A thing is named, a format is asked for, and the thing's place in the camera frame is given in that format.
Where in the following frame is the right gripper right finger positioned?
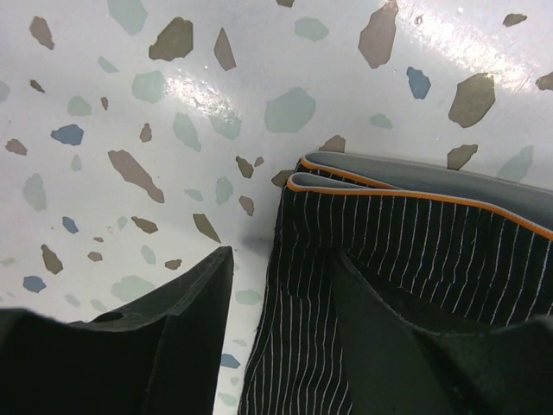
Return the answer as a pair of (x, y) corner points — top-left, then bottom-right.
(331, 252), (552, 414)

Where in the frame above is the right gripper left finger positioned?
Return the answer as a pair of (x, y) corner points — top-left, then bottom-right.
(1, 246), (234, 414)

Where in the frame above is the black pinstriped underwear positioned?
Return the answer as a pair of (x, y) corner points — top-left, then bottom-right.
(238, 151), (552, 414)

